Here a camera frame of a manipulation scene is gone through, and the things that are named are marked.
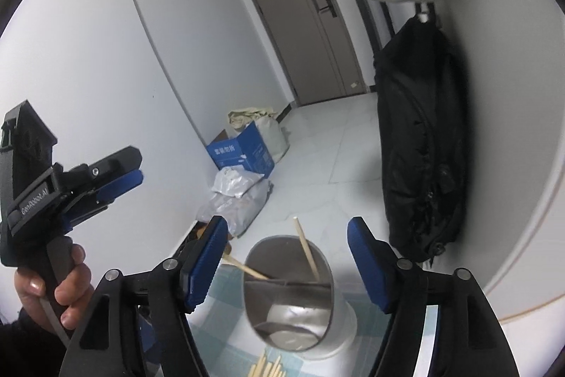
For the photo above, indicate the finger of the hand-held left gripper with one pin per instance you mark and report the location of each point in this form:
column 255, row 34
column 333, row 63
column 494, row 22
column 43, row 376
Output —
column 114, row 163
column 119, row 187

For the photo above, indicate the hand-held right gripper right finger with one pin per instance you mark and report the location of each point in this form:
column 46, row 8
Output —
column 368, row 266

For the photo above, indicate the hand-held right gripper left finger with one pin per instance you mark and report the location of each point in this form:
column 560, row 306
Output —
column 205, row 266

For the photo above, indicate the single wooden chopstick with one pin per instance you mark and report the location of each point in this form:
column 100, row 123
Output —
column 247, row 269
column 309, row 249

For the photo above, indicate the grey white utensil holder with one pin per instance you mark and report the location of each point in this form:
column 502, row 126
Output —
column 344, row 324

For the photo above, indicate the bunch of wooden chopsticks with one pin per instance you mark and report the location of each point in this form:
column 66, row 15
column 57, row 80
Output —
column 269, row 366

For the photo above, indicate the person's left forearm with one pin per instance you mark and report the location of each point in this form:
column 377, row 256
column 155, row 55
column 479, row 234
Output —
column 22, row 350

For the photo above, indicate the person's left hand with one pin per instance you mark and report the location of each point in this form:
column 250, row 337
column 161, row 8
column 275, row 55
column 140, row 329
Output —
column 73, row 284

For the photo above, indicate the teal checked tablecloth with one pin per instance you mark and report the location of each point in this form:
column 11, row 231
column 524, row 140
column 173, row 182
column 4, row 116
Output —
column 225, row 315

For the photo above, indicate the silver plastic bag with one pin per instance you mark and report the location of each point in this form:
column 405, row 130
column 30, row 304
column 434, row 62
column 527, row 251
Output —
column 238, row 196

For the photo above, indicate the blue cardboard box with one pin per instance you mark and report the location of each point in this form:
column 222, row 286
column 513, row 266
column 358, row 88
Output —
column 247, row 151

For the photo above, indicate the black hanging jacket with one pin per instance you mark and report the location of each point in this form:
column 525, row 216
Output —
column 419, row 138

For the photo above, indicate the white woven sack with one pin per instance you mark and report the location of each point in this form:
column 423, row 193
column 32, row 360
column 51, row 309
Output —
column 276, row 140

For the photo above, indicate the grey brown door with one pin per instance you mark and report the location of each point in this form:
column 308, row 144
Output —
column 282, row 28

